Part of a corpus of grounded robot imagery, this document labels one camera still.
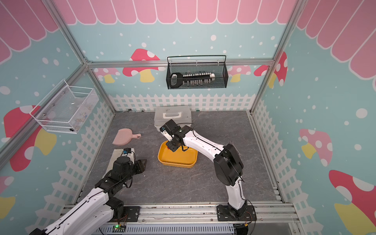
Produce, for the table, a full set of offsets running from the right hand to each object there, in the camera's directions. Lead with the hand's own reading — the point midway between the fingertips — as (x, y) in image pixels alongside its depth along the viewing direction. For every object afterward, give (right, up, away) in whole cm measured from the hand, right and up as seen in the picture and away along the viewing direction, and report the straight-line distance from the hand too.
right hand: (173, 143), depth 88 cm
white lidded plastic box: (+3, +19, +14) cm, 24 cm away
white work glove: (-38, -8, +8) cm, 40 cm away
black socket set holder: (+3, +39, +1) cm, 39 cm away
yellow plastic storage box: (+2, -10, +4) cm, 11 cm away
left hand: (-17, -11, -4) cm, 20 cm away
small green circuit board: (-26, -41, -15) cm, 51 cm away
